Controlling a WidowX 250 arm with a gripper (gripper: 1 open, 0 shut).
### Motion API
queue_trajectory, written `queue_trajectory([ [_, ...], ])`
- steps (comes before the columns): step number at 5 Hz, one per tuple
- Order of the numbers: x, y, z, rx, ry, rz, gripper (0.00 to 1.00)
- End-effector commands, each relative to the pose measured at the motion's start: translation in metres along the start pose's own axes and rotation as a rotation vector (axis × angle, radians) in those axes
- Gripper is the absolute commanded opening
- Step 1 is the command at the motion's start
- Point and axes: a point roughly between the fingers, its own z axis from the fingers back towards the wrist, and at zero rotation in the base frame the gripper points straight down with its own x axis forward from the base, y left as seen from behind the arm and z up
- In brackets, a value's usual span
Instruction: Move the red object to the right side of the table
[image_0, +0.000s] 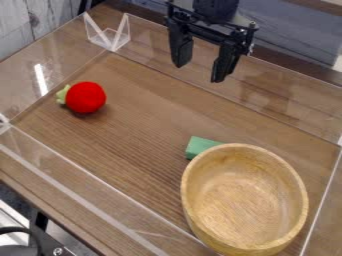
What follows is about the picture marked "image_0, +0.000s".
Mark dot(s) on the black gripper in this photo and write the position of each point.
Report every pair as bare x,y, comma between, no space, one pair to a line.
217,17

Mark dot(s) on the black metal table leg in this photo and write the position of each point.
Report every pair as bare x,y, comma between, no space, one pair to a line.
51,246

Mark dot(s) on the red plush strawberry toy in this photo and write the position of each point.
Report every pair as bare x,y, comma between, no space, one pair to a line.
83,97

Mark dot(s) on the green foam block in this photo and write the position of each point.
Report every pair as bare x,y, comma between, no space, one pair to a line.
198,145

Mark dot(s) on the wooden oval bowl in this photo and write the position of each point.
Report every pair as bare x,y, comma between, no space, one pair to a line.
245,200

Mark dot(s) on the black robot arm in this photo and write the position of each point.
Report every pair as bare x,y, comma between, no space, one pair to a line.
198,33

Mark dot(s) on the clear acrylic tray wall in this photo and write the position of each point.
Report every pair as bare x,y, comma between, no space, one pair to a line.
103,171

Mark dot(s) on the clear acrylic corner bracket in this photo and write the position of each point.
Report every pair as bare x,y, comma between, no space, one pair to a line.
111,39

